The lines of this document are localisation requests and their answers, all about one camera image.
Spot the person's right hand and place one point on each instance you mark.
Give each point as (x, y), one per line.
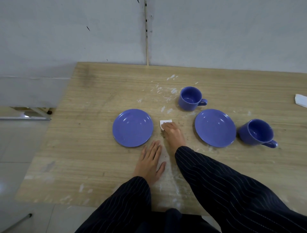
(174, 138)

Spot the person's left hand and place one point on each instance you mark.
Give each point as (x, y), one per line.
(148, 169)

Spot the person's left middle finger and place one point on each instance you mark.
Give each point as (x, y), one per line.
(154, 150)

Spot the person's right fingers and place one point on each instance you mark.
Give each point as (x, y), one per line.
(169, 127)

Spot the person's left thumb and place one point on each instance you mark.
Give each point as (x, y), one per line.
(161, 168)

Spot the person's left little finger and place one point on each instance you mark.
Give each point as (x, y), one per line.
(143, 153)

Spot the white tissue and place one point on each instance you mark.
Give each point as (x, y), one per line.
(164, 122)

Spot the person's right forearm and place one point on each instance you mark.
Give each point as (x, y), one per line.
(230, 192)

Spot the person's left forearm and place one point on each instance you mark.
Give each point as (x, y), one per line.
(122, 206)

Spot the blue ceramic plate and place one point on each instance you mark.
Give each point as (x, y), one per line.
(215, 128)
(132, 128)

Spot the blue ceramic cup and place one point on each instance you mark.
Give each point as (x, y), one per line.
(190, 99)
(256, 132)

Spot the person's dark garment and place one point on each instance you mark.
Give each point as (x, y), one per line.
(172, 222)

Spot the white paper piece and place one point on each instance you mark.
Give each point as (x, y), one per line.
(301, 99)

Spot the grey metal rod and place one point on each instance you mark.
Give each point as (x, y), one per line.
(16, 222)

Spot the grey metal frame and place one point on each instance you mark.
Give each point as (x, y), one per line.
(26, 117)

